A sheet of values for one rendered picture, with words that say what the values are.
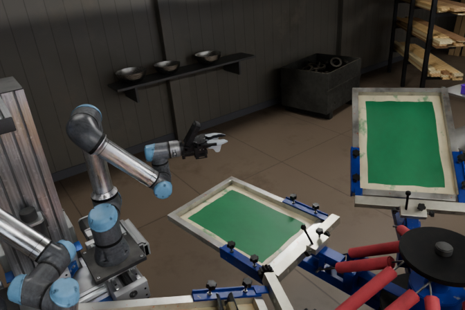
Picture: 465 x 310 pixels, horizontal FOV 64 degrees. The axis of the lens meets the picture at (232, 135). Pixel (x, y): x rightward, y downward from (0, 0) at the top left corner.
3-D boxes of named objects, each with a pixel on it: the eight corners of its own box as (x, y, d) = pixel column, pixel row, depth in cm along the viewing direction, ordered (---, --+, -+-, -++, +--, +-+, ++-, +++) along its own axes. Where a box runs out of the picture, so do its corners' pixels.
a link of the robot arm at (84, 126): (73, 117, 131) (180, 187, 152) (78, 107, 141) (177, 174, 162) (54, 141, 133) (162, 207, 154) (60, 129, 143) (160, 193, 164)
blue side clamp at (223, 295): (192, 311, 152) (194, 298, 150) (189, 302, 157) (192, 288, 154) (259, 305, 162) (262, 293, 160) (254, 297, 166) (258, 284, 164)
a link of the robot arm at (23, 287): (31, 277, 114) (64, 286, 114) (5, 307, 104) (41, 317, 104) (29, 258, 111) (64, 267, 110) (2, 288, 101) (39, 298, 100)
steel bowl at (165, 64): (173, 68, 520) (172, 59, 515) (186, 73, 494) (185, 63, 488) (150, 73, 502) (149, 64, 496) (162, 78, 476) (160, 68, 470)
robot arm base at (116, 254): (90, 252, 165) (85, 235, 161) (122, 238, 173) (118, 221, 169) (102, 272, 154) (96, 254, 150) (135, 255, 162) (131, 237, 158)
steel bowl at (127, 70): (140, 75, 496) (138, 65, 490) (153, 81, 467) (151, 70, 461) (113, 82, 476) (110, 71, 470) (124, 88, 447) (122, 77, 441)
